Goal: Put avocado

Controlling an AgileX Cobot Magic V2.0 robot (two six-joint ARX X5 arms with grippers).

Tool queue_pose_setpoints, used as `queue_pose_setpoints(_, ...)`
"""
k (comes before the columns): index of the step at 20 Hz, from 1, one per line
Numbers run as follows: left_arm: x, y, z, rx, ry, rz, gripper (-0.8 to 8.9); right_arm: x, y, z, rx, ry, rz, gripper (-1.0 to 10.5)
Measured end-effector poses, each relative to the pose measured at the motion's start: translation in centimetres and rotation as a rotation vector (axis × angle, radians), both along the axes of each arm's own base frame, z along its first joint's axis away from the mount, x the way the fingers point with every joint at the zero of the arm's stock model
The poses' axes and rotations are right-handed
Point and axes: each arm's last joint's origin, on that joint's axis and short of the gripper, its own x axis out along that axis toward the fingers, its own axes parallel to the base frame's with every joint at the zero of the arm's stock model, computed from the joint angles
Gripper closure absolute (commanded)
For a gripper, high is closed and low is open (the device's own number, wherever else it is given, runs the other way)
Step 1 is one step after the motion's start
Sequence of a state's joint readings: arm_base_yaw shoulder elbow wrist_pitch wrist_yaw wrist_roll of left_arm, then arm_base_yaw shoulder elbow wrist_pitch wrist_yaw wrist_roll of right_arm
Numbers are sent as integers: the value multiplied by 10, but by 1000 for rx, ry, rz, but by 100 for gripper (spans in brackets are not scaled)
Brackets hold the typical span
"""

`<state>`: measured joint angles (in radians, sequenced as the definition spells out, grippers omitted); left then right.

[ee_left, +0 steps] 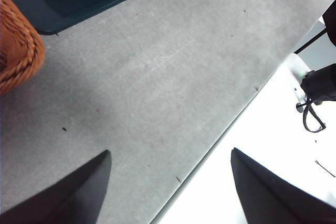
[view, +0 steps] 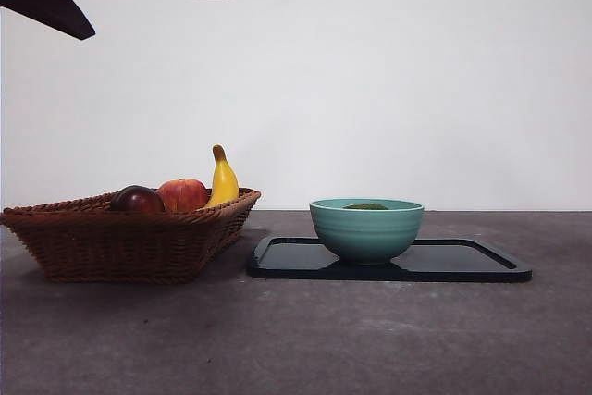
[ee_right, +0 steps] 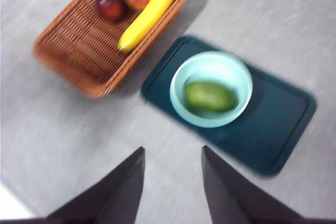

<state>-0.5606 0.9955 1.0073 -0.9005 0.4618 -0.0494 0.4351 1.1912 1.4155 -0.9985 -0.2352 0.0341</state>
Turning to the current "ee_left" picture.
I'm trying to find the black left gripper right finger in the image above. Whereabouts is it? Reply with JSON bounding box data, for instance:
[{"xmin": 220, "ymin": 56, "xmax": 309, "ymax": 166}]
[{"xmin": 230, "ymin": 147, "xmax": 336, "ymax": 224}]

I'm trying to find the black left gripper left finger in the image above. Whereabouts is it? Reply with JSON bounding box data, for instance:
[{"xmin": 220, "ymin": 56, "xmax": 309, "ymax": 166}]
[{"xmin": 0, "ymin": 150, "xmax": 112, "ymax": 224}]

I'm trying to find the black rectangular tray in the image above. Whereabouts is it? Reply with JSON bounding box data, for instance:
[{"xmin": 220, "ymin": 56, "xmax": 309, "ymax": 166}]
[{"xmin": 0, "ymin": 0, "xmax": 175, "ymax": 35}]

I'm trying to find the thin black hairpin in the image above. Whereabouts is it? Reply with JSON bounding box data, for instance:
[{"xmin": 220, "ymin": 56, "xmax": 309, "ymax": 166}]
[{"xmin": 314, "ymin": 159, "xmax": 336, "ymax": 178}]

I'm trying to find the brown woven wicker basket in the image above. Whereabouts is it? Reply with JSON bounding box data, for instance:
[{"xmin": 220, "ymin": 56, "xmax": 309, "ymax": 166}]
[{"xmin": 0, "ymin": 0, "xmax": 46, "ymax": 95}]

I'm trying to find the black metal frame bar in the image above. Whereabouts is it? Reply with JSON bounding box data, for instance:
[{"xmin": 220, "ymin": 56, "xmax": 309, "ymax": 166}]
[{"xmin": 293, "ymin": 28, "xmax": 328, "ymax": 55}]

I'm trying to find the black looped cable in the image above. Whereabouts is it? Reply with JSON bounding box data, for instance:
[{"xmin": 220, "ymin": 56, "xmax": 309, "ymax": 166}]
[{"xmin": 296, "ymin": 97, "xmax": 327, "ymax": 133}]

